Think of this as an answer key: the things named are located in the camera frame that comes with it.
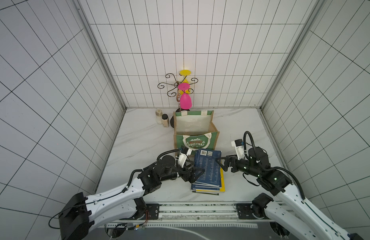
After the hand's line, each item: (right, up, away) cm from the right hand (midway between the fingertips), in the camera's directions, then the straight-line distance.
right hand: (220, 155), depth 74 cm
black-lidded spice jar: (-32, +17, +29) cm, 47 cm away
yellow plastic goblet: (-18, +49, +24) cm, 58 cm away
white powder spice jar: (-37, +20, +30) cm, 52 cm away
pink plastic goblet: (-18, +32, +22) cm, 42 cm away
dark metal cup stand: (-24, +36, +15) cm, 46 cm away
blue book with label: (-12, -14, -4) cm, 19 cm away
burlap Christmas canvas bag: (-12, +11, +24) cm, 29 cm away
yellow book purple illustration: (0, -16, -3) cm, 16 cm away
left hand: (-13, -6, -3) cm, 14 cm away
